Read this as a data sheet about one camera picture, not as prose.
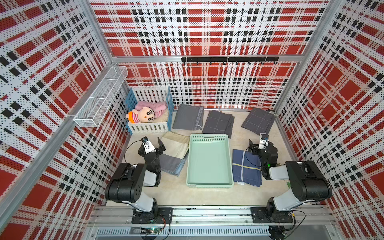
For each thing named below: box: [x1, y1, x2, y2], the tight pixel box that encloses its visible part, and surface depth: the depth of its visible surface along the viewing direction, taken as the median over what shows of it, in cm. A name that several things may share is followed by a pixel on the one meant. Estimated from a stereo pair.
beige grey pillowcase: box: [159, 131, 190, 177], surface depth 97 cm
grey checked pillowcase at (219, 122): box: [202, 110, 235, 139], surface depth 114 cm
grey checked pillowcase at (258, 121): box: [241, 108, 276, 136], surface depth 114 cm
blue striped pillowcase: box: [232, 149, 263, 187], surface depth 90 cm
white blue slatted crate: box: [125, 86, 175, 135], surface depth 111 cm
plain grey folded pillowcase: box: [172, 104, 204, 131], surface depth 118 cm
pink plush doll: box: [125, 101, 167, 124], surface depth 103 cm
